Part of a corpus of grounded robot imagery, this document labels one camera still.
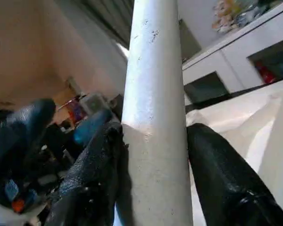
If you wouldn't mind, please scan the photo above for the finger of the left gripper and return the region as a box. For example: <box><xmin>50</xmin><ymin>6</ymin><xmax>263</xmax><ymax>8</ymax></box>
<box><xmin>72</xmin><ymin>109</ymin><xmax>114</xmax><ymax>146</ymax></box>
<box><xmin>0</xmin><ymin>98</ymin><xmax>58</xmax><ymax>175</ymax></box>

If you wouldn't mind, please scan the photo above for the white plastic table leg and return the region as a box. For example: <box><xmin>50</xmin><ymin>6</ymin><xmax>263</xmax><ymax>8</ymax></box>
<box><xmin>115</xmin><ymin>0</ymin><xmax>194</xmax><ymax>226</ymax></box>

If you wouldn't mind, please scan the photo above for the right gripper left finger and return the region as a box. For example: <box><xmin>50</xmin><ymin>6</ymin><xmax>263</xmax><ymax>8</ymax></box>
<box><xmin>44</xmin><ymin>121</ymin><xmax>133</xmax><ymax>226</ymax></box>

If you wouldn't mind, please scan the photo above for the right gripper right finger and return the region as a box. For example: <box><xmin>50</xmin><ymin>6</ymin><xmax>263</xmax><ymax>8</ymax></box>
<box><xmin>185</xmin><ymin>122</ymin><xmax>283</xmax><ymax>226</ymax></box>

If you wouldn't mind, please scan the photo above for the red bottle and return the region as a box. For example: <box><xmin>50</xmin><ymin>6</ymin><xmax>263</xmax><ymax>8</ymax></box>
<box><xmin>256</xmin><ymin>61</ymin><xmax>278</xmax><ymax>83</ymax></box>

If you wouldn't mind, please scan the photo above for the grey curtain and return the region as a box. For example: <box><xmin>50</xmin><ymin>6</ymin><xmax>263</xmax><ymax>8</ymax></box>
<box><xmin>77</xmin><ymin>0</ymin><xmax>135</xmax><ymax>55</ymax></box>

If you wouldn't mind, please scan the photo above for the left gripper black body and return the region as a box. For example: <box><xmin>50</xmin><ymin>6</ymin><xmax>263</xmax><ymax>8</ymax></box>
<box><xmin>0</xmin><ymin>127</ymin><xmax>74</xmax><ymax>215</ymax></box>

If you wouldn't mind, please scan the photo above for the white sideboard with glass doors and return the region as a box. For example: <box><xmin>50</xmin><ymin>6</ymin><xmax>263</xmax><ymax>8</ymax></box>
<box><xmin>182</xmin><ymin>0</ymin><xmax>283</xmax><ymax>105</ymax></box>

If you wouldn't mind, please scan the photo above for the white plastic table top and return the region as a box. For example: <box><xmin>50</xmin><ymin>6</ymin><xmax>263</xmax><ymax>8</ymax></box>
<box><xmin>185</xmin><ymin>77</ymin><xmax>283</xmax><ymax>226</ymax></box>

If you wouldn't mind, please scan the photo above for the colourful flower decoration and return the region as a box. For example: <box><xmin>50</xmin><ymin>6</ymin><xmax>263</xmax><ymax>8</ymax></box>
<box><xmin>212</xmin><ymin>0</ymin><xmax>243</xmax><ymax>32</ymax></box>

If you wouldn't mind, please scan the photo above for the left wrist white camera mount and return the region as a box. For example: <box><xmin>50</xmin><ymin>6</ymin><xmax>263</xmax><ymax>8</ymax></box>
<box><xmin>0</xmin><ymin>200</ymin><xmax>42</xmax><ymax>226</ymax></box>

